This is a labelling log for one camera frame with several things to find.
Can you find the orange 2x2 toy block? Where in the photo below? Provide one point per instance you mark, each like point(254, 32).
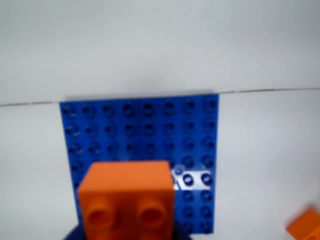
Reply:
point(307, 227)

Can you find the orange 2x4 toy block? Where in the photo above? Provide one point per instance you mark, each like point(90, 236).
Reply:
point(125, 180)

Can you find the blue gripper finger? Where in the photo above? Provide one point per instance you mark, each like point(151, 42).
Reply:
point(73, 235)

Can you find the blue 8x8 baseplate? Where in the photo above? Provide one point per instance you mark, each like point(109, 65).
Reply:
point(150, 130)

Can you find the white foam board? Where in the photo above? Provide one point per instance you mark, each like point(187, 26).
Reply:
point(262, 150)
point(150, 50)

